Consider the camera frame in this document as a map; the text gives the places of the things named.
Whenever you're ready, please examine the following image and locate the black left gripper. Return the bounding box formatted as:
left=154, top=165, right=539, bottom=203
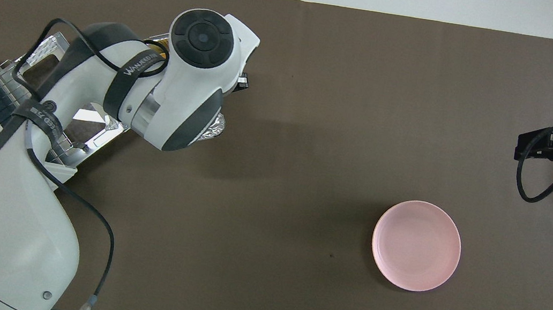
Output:
left=234, top=70, right=251, bottom=91

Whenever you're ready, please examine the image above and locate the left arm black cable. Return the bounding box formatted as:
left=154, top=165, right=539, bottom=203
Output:
left=0, top=12, right=173, bottom=310

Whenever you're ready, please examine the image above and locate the brown table mat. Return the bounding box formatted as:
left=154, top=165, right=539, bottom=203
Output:
left=0, top=0, right=553, bottom=310

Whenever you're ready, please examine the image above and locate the pink round plate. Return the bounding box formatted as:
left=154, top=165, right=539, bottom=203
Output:
left=366, top=195, right=468, bottom=297

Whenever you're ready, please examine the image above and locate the metallic glass oven door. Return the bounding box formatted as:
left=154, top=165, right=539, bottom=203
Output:
left=2, top=27, right=143, bottom=175

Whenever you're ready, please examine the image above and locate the aluminium foil tray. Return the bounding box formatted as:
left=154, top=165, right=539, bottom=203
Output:
left=134, top=31, right=237, bottom=146

